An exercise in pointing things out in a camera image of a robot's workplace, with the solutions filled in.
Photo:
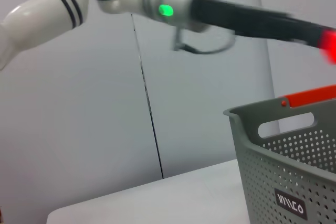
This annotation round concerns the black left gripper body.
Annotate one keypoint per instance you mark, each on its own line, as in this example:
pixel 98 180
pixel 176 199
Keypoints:
pixel 228 16

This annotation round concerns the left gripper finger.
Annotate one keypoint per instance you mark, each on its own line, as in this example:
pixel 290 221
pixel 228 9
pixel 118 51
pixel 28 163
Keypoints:
pixel 291 20
pixel 291 35

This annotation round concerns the grey perforated storage bin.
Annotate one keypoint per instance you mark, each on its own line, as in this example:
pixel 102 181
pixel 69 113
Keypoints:
pixel 275 171

